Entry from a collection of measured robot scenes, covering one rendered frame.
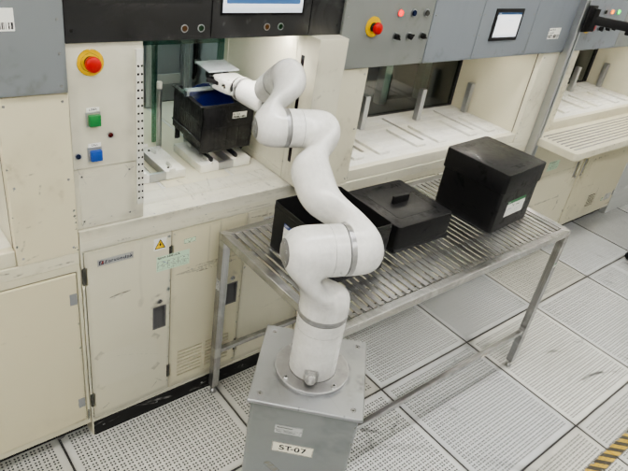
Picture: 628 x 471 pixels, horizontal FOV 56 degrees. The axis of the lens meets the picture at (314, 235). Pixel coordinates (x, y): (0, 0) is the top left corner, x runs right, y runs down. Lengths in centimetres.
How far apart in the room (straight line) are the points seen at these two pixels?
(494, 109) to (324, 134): 187
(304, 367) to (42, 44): 98
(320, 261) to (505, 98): 214
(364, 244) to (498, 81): 208
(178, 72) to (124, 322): 123
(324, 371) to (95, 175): 83
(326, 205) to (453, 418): 149
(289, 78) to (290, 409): 83
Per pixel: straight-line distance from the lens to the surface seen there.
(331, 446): 154
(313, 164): 140
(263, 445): 157
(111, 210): 182
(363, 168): 238
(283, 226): 187
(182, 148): 226
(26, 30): 155
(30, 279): 184
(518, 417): 277
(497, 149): 249
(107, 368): 217
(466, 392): 277
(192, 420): 240
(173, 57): 277
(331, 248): 125
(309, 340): 140
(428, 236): 217
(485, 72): 328
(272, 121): 149
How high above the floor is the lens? 182
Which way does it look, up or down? 31 degrees down
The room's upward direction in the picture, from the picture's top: 10 degrees clockwise
